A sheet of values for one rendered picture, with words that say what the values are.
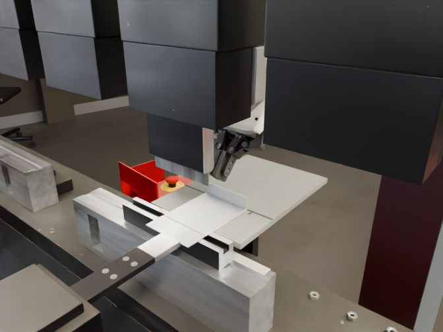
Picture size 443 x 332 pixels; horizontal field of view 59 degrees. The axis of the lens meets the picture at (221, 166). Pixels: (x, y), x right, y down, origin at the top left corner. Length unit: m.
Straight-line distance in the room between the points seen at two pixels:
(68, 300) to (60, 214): 0.50
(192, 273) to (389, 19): 0.39
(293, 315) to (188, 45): 0.41
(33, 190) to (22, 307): 0.51
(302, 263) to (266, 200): 1.55
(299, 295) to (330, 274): 1.48
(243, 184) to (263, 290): 0.23
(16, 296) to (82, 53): 0.31
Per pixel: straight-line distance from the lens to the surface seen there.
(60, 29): 0.60
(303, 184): 0.70
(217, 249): 0.52
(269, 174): 0.73
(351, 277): 2.14
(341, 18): 0.32
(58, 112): 4.67
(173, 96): 0.44
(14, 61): 0.75
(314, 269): 2.14
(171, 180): 1.15
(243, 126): 0.57
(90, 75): 0.56
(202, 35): 0.40
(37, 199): 0.93
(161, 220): 0.58
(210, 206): 0.61
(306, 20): 0.33
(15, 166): 0.93
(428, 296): 1.34
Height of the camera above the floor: 1.31
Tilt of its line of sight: 24 degrees down
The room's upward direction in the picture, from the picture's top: straight up
